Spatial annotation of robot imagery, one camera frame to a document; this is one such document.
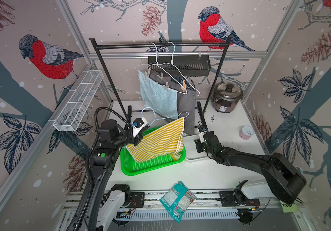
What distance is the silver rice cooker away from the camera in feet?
3.35

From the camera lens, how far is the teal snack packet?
0.70 m

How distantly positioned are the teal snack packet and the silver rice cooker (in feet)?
2.06
